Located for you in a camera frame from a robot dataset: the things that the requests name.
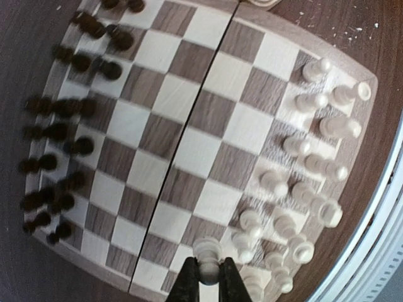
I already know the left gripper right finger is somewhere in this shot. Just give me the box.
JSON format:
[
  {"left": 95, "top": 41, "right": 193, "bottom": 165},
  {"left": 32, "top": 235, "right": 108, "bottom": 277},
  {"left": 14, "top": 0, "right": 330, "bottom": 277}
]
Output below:
[{"left": 219, "top": 257, "right": 252, "bottom": 302}]

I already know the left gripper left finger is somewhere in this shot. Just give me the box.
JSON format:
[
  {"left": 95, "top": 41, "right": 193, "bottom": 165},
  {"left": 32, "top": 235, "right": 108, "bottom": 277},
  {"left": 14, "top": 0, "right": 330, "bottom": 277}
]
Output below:
[{"left": 166, "top": 257, "right": 200, "bottom": 302}]

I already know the white chess piece six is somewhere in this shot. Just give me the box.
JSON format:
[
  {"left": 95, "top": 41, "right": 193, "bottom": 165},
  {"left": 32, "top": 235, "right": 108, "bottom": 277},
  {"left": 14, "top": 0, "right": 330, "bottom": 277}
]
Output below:
[{"left": 240, "top": 266, "right": 271, "bottom": 301}]

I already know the white pawn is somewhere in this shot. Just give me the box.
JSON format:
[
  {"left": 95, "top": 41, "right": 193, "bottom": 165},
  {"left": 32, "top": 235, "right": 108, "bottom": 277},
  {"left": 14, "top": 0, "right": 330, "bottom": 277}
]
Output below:
[{"left": 193, "top": 237, "right": 222, "bottom": 286}]

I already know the white chess piece eight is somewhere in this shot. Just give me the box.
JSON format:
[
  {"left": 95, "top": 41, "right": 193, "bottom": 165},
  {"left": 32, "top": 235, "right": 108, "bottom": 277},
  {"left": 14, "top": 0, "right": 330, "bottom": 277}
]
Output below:
[{"left": 232, "top": 232, "right": 254, "bottom": 264}]

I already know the white chess piece two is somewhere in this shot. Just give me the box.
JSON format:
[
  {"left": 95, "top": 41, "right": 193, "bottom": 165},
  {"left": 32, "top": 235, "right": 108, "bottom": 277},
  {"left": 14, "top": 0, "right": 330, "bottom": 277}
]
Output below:
[{"left": 264, "top": 252, "right": 293, "bottom": 293}]

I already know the white chess piece one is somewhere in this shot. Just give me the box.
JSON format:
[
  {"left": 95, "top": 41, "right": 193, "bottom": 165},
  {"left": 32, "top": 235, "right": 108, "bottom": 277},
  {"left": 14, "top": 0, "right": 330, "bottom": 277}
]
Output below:
[{"left": 273, "top": 214, "right": 315, "bottom": 265}]

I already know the white chess piece five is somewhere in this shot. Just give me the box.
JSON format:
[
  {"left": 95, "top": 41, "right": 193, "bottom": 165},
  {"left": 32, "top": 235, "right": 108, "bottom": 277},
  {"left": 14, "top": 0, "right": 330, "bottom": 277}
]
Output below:
[{"left": 291, "top": 182, "right": 343, "bottom": 228}]

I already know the white chess piece three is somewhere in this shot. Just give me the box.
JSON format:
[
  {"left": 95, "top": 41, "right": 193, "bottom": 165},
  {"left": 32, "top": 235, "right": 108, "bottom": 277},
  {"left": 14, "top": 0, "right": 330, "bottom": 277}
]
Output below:
[{"left": 304, "top": 154, "right": 348, "bottom": 182}]

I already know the white chess piece seven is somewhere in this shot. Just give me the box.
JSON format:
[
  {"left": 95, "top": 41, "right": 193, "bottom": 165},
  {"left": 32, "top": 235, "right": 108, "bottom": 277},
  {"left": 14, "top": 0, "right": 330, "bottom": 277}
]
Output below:
[{"left": 319, "top": 116, "right": 362, "bottom": 138}]

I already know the white chess piece four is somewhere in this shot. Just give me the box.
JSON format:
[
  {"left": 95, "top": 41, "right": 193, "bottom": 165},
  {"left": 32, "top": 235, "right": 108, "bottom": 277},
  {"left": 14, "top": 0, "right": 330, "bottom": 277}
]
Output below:
[{"left": 332, "top": 82, "right": 372, "bottom": 106}]

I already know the black chess piece far left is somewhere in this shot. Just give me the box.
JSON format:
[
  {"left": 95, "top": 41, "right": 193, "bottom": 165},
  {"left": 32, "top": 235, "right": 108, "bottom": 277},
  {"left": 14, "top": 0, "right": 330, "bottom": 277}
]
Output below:
[{"left": 46, "top": 221, "right": 72, "bottom": 245}]

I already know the black chess piece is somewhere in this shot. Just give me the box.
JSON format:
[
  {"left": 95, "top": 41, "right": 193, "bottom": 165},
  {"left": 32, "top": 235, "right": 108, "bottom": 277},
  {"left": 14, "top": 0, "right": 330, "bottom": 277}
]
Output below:
[
  {"left": 127, "top": 0, "right": 145, "bottom": 13},
  {"left": 46, "top": 221, "right": 72, "bottom": 245}
]

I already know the wooden chess board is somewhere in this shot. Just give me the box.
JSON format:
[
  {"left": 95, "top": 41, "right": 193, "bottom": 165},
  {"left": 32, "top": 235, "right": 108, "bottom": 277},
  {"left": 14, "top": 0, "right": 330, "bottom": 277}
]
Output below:
[{"left": 26, "top": 1, "right": 378, "bottom": 301}]

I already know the black chess piece far right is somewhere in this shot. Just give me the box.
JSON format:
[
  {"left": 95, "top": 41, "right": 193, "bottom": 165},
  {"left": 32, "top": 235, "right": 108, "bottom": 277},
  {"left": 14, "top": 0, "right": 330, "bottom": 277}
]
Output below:
[{"left": 127, "top": 0, "right": 145, "bottom": 13}]

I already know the black advanced pawn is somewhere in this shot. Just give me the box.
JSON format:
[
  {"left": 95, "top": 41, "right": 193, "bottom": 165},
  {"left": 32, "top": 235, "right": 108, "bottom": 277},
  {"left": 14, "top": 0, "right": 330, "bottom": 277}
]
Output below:
[{"left": 63, "top": 137, "right": 94, "bottom": 156}]

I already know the aluminium front rail frame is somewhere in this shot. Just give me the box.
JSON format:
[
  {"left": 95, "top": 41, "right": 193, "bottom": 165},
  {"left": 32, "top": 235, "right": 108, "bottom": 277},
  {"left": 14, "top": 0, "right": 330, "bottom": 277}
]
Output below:
[{"left": 308, "top": 125, "right": 402, "bottom": 301}]

